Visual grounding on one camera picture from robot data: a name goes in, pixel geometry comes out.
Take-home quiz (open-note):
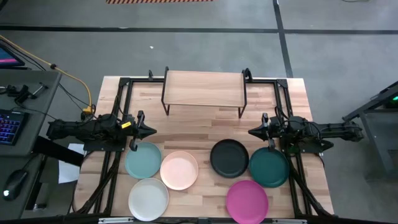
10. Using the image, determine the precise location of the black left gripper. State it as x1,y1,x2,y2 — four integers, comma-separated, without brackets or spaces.
129,110,157,152

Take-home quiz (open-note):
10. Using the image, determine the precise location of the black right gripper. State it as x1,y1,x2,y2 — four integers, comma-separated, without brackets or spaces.
248,112,276,152

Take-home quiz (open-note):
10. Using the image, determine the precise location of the light teal plate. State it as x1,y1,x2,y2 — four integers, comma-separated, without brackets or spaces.
124,142,163,180

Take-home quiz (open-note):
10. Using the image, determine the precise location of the dark green plate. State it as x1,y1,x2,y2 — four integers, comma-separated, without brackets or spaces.
248,146,290,189

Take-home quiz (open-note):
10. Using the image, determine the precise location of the black plate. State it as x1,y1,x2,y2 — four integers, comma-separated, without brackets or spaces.
210,138,250,179

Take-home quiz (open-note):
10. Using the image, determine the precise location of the peach plate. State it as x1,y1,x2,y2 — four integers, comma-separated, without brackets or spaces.
159,151,200,191

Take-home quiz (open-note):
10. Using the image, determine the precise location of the white plate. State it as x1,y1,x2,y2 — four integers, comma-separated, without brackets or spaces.
127,177,170,222

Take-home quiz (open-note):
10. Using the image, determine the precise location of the magenta plate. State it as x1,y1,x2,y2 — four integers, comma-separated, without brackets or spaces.
225,179,269,224

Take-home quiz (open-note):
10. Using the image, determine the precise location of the wooden shelf with black legs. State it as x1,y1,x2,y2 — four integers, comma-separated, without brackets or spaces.
160,66,248,119

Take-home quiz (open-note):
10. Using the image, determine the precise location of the black flat bar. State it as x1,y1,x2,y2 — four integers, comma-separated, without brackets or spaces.
32,136,85,167

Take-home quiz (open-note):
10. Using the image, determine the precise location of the white paper sheet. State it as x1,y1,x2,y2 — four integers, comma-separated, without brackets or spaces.
58,142,86,184

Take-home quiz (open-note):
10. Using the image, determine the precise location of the grey desk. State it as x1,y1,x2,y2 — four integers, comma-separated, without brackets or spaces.
0,68,63,220

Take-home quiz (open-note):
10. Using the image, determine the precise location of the dark grey side table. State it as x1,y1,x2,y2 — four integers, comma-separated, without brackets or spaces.
341,80,398,181

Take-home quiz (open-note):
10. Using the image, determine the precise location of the black desk clamp tool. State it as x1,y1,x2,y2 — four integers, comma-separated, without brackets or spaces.
0,82,49,105

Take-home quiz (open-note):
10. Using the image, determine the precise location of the backlit black keyboard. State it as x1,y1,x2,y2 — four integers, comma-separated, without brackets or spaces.
0,108,30,146

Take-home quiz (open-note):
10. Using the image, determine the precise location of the black device with green light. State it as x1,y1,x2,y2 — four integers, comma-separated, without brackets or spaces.
385,93,398,108

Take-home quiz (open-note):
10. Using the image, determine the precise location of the black computer mouse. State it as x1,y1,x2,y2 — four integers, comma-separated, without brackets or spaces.
2,169,29,202

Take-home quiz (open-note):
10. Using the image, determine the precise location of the black computer monitor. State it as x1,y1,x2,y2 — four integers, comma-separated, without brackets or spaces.
0,42,25,70

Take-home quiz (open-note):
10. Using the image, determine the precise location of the black aluminium rig frame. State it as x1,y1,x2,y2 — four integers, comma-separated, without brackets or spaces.
71,68,335,224

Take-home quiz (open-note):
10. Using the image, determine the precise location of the yellow cable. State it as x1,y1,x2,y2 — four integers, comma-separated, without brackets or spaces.
0,34,94,114

